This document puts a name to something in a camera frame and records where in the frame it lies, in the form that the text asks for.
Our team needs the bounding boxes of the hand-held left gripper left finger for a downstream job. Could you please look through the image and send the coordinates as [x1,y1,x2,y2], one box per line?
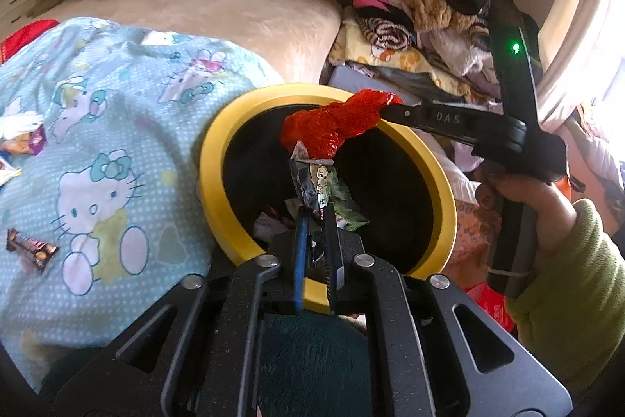
[51,207,313,417]

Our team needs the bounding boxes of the white curtain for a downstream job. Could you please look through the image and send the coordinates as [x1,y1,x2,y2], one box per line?
[534,0,625,134]

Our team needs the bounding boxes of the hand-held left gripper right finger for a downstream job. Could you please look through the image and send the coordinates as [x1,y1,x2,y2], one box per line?
[322,202,572,417]

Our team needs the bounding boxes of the red floor bag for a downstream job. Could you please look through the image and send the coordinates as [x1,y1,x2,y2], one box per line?
[476,285,516,335]

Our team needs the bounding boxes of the white paper tissue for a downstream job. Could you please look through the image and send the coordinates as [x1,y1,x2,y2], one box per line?
[0,111,45,139]

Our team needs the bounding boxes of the light blue cartoon cat blanket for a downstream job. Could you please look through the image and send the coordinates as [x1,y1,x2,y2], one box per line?
[0,17,274,393]

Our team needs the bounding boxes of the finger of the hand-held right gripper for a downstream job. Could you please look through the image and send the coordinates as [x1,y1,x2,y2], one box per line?
[415,124,509,162]
[380,101,528,157]

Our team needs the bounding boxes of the person's dark teal trousers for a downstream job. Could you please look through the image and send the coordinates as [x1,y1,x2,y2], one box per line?
[39,312,377,417]

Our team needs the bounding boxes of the silver green snack wrapper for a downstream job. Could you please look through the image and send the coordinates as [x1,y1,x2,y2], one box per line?
[288,141,369,232]

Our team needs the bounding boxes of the red floral blanket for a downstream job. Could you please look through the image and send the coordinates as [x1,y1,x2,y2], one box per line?
[0,19,60,63]

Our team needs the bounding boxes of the beige bed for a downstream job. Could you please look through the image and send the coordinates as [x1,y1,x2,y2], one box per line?
[29,0,343,86]

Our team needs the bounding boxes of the brown chocolate bar wrapper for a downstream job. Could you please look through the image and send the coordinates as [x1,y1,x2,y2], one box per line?
[6,229,59,275]

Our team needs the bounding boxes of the red plastic bag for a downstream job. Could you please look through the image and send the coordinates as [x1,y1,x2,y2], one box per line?
[280,89,405,161]

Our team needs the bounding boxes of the yellow cartoon blanket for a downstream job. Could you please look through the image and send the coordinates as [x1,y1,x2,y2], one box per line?
[327,14,474,100]

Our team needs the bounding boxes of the person's right hand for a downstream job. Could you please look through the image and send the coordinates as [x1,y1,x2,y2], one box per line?
[473,173,579,278]

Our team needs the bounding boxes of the yellow rimmed black bin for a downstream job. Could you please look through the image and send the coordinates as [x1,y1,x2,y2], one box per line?
[198,83,457,315]

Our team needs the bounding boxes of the purple snack wrapper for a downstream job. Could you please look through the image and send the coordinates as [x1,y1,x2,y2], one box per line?
[0,126,48,154]

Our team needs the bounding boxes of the person's right forearm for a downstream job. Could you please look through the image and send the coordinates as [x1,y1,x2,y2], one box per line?
[503,199,625,398]

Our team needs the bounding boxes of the grey box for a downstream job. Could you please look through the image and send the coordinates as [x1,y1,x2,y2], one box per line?
[327,63,425,105]

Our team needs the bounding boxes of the white yellow snack wrapper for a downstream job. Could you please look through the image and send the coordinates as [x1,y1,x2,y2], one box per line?
[0,156,23,186]

